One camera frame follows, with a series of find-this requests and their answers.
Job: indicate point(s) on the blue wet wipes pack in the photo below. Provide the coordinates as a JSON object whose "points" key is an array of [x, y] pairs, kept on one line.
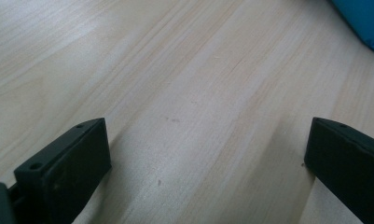
{"points": [[365, 18]]}

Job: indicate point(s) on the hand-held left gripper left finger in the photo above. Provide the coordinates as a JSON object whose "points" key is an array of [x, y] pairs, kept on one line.
{"points": [[69, 168]]}

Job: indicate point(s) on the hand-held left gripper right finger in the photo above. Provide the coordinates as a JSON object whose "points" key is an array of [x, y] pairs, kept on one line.
{"points": [[346, 161]]}

